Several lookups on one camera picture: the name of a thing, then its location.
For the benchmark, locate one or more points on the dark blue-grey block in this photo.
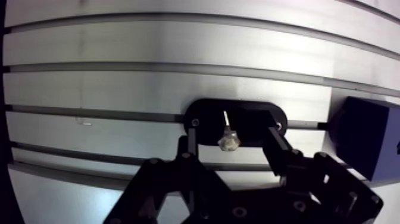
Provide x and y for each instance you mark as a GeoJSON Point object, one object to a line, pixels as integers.
{"type": "Point", "coordinates": [362, 137]}

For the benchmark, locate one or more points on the black oval holder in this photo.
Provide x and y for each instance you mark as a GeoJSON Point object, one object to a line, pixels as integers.
{"type": "Point", "coordinates": [207, 114]}

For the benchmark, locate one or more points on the steel bolt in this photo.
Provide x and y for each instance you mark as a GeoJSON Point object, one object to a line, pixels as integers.
{"type": "Point", "coordinates": [229, 141]}

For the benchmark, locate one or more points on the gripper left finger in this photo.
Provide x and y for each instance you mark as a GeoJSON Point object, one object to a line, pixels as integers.
{"type": "Point", "coordinates": [187, 184]}

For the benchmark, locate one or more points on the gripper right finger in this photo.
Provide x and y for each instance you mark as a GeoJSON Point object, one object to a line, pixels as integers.
{"type": "Point", "coordinates": [315, 187]}

